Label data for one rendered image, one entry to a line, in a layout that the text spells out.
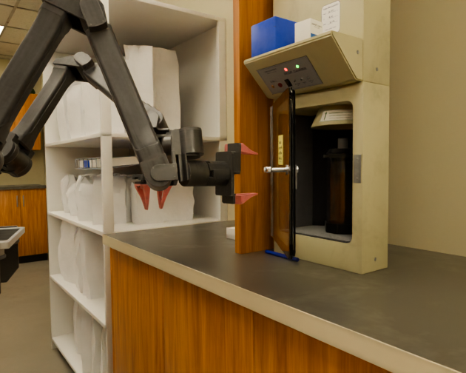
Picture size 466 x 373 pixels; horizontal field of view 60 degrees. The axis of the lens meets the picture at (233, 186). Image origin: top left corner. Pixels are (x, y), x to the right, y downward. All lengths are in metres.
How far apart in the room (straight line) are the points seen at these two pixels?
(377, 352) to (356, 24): 0.75
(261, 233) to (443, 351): 0.74
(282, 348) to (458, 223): 0.73
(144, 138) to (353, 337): 0.55
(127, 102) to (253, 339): 0.59
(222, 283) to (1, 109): 0.60
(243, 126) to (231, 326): 0.58
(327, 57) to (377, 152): 0.27
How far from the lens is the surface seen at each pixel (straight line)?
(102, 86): 1.37
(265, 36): 1.16
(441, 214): 1.43
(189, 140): 0.88
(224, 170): 0.91
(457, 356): 0.70
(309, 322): 0.79
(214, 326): 1.11
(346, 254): 1.09
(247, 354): 1.02
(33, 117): 1.40
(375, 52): 1.11
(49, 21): 1.00
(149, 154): 0.87
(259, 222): 1.29
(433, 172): 1.43
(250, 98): 1.27
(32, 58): 0.97
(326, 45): 1.01
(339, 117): 1.13
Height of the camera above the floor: 1.21
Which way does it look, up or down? 3 degrees down
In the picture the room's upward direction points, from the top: 1 degrees counter-clockwise
